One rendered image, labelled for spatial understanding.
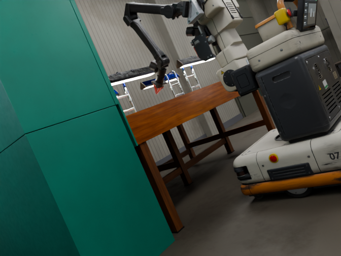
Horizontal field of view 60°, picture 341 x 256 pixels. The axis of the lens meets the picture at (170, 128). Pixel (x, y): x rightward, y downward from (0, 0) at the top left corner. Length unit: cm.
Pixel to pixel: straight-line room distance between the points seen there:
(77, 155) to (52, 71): 43
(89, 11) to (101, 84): 316
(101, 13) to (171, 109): 310
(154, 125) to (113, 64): 276
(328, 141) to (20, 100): 141
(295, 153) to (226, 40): 77
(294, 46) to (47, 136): 121
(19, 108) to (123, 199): 66
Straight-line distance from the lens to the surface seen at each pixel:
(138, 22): 215
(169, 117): 199
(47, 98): 152
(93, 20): 475
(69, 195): 145
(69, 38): 173
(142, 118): 183
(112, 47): 469
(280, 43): 155
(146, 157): 179
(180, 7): 184
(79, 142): 152
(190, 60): 292
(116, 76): 224
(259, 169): 172
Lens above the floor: 66
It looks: 2 degrees down
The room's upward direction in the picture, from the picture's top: 23 degrees counter-clockwise
